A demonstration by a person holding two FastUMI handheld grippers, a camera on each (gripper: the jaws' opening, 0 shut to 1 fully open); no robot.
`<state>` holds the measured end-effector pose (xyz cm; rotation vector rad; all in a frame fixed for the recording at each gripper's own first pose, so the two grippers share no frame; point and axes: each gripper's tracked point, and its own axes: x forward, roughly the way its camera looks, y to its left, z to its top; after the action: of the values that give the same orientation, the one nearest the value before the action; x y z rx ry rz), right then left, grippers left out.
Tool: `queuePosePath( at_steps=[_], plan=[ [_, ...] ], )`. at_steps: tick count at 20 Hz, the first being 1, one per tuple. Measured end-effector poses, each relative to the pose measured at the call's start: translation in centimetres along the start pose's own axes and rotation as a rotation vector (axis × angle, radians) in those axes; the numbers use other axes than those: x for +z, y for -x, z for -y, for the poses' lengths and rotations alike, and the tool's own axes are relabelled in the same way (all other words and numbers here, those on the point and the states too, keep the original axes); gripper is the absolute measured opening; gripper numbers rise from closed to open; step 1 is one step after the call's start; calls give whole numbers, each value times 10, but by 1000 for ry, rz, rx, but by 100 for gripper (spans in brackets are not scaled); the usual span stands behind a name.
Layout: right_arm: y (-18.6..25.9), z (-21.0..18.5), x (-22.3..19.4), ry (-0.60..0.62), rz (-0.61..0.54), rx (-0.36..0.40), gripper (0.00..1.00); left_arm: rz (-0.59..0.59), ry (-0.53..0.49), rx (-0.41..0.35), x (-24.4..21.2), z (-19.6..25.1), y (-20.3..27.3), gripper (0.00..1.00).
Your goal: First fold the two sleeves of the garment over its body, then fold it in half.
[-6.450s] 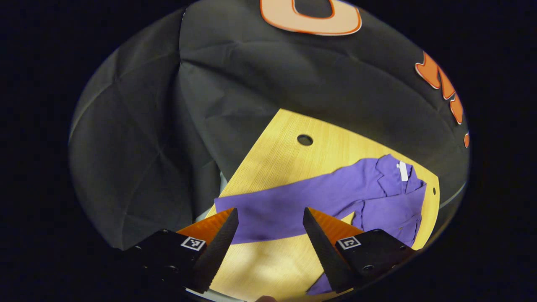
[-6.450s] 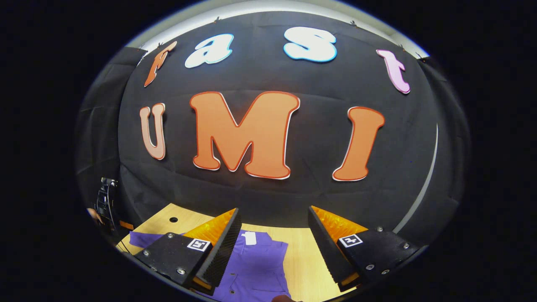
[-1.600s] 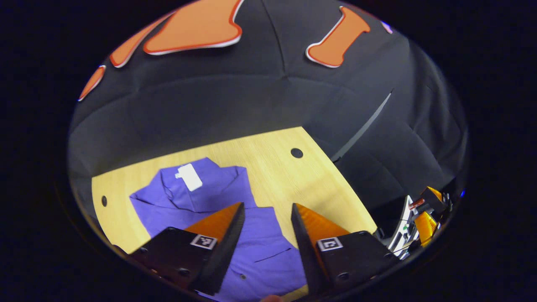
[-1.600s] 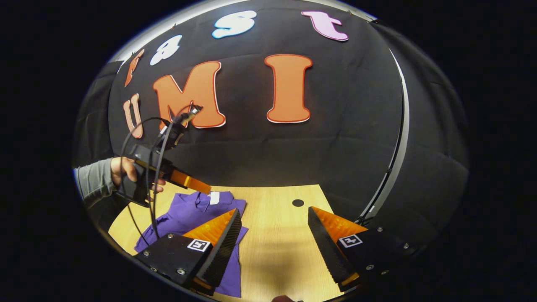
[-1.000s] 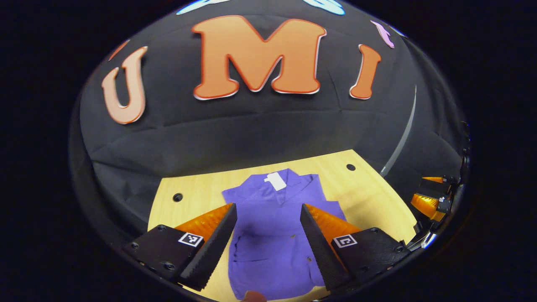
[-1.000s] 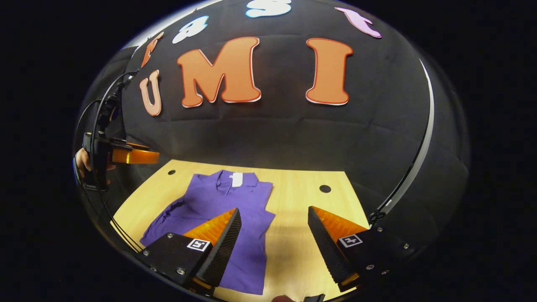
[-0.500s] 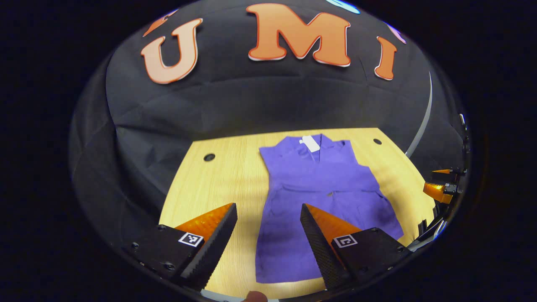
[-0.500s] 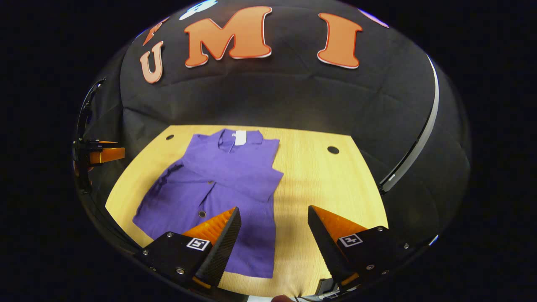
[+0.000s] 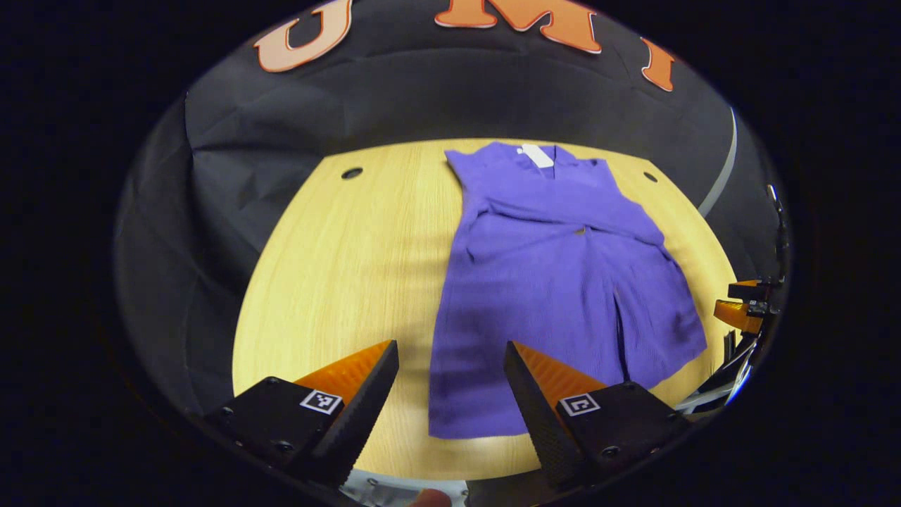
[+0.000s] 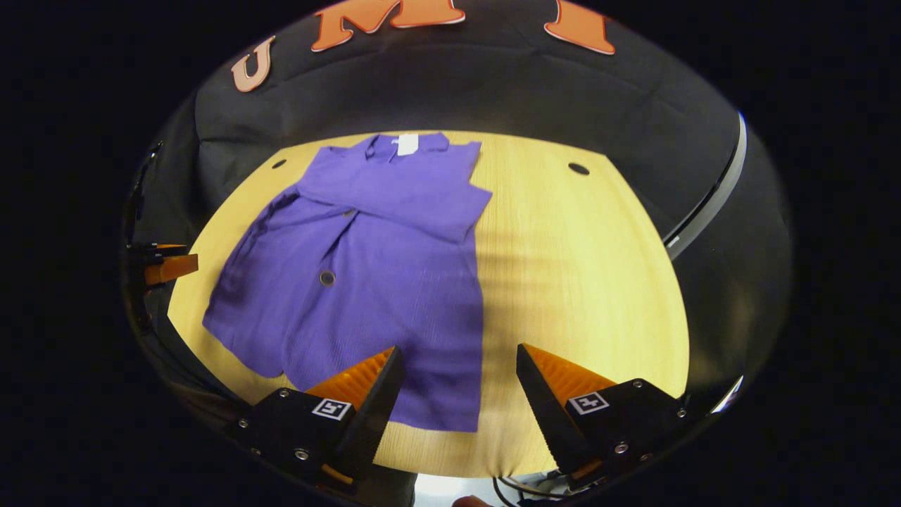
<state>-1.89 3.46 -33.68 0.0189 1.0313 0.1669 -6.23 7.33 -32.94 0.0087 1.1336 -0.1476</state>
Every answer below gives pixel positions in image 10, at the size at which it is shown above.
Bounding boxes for grey white upright beam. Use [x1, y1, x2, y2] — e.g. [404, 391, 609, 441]
[664, 111, 748, 260]

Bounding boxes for black cables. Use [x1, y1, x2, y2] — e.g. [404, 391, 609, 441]
[491, 473, 572, 506]

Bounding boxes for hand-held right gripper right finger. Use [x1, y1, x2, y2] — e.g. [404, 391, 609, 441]
[516, 343, 694, 492]

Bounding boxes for white panel with coloured edge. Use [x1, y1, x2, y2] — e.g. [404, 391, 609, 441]
[710, 375, 745, 416]

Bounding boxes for purple button shirt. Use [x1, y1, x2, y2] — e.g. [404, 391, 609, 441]
[202, 132, 493, 433]

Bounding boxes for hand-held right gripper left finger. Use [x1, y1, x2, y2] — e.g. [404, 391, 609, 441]
[236, 345, 405, 487]

